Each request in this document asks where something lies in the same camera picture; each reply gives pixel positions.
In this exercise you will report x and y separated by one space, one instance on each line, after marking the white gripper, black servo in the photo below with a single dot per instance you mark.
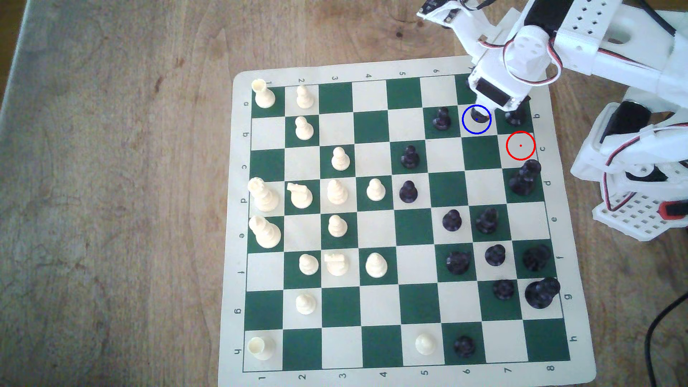
491 94

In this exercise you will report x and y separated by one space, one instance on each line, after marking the black bishop chess piece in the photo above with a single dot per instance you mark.
477 115
487 222

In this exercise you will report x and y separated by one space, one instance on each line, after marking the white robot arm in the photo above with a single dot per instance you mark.
618 32

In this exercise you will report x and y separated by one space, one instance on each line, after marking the black knight chess piece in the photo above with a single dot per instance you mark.
516 115
458 263

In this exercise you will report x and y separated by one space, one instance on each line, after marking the black pawn chess piece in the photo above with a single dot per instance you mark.
464 347
442 120
495 256
410 158
408 193
452 221
503 290

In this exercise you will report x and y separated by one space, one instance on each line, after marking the black queen chess piece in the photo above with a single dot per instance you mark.
523 180

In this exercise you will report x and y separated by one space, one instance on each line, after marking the white pawn chess piece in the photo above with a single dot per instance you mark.
303 130
305 99
305 305
375 191
337 227
340 160
308 265
425 345

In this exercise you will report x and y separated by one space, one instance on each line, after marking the black rook chess piece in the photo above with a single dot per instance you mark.
536 258

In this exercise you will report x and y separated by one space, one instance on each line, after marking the white bishop chess piece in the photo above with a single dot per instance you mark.
376 266
337 193

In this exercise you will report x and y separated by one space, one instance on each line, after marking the black king chess piece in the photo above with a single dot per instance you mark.
540 294

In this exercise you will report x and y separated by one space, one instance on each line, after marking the white knight chess piece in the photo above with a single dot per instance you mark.
300 196
337 265

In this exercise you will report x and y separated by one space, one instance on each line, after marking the white rook chess piece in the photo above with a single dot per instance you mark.
260 349
263 97

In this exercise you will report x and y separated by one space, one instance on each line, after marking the white queen chess piece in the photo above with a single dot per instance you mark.
263 198

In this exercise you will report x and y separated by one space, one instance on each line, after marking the green and white chess mat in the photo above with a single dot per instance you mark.
376 317

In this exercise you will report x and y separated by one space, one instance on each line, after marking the white king chess piece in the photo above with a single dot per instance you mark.
265 233

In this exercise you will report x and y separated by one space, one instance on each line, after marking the white arm camera mount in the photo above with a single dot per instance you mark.
465 24

